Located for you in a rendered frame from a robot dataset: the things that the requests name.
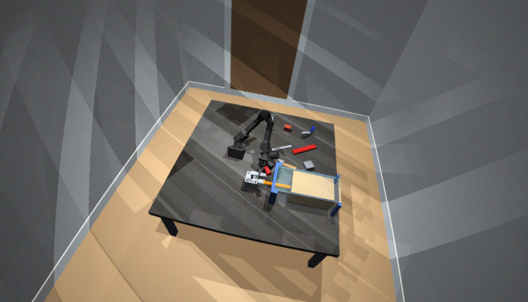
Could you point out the clear-panelled rack with blue uprights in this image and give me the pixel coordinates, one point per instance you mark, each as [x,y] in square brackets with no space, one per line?
[315,191]

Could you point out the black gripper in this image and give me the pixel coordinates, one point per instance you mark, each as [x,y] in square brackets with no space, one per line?
[262,164]

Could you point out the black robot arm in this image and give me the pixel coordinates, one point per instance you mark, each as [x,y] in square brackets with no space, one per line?
[265,145]

